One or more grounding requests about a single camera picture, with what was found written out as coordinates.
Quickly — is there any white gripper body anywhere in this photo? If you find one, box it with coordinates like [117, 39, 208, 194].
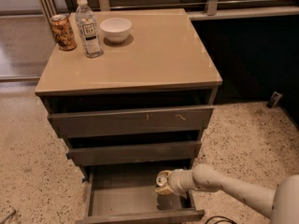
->
[168, 169, 196, 195]

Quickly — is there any green soda can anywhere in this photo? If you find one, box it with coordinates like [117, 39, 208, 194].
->
[156, 175, 167, 187]

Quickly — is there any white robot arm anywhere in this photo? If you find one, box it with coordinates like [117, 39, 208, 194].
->
[155, 163, 299, 224]

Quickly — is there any middle grey drawer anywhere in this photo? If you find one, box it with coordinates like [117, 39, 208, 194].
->
[67, 141, 201, 166]

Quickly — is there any grey drawer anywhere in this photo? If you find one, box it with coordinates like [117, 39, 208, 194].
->
[48, 105, 213, 138]
[67, 141, 201, 166]
[75, 161, 205, 224]

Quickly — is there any bottom grey drawer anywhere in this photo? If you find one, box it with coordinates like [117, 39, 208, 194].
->
[75, 161, 205, 224]

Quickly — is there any grey drawer cabinet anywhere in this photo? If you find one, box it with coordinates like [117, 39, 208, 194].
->
[34, 8, 223, 224]

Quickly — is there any top grey drawer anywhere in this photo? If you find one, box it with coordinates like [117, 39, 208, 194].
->
[48, 105, 213, 138]

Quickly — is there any brown patterned drink can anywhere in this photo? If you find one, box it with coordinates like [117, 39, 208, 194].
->
[50, 14, 77, 51]

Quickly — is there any small black floor device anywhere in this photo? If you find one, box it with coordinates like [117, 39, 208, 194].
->
[266, 91, 282, 108]

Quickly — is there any clear plastic water bottle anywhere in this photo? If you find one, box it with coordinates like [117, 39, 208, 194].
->
[75, 0, 103, 58]

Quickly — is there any white ceramic bowl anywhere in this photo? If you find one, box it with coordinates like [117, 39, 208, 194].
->
[100, 18, 132, 43]

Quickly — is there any grey metal rod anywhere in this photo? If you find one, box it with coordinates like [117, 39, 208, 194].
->
[0, 209, 16, 224]

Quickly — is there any black cable on floor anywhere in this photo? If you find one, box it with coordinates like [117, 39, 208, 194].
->
[204, 215, 238, 224]

